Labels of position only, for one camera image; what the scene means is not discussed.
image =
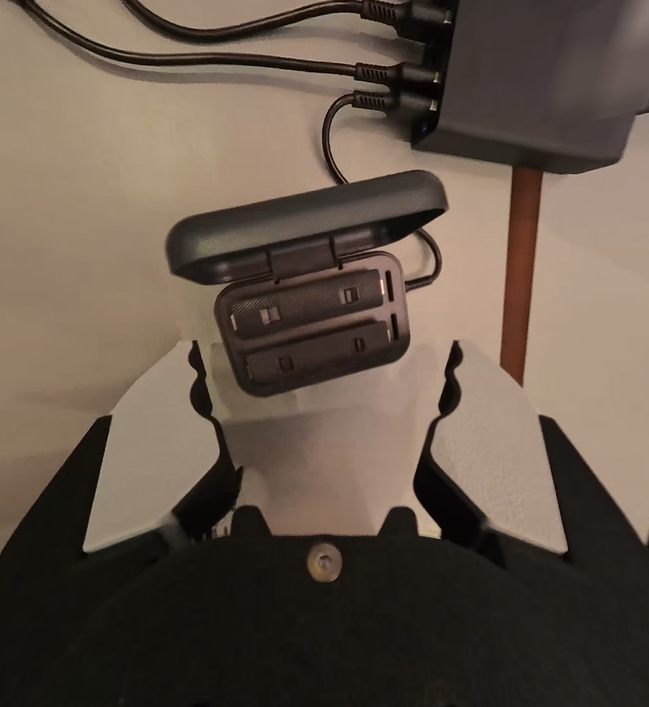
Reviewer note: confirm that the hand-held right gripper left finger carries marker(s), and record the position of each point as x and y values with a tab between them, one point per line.
147	469

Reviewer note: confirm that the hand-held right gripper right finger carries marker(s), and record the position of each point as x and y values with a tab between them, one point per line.
501	469

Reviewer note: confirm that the blue trimmed black battery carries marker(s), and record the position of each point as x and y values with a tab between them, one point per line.
319	353

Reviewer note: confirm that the orange trimmed black battery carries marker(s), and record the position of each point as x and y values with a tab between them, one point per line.
302	304

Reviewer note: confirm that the black battery charger case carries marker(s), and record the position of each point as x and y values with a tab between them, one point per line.
302	221

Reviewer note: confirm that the black usb charging hub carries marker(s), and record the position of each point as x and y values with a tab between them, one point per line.
539	72

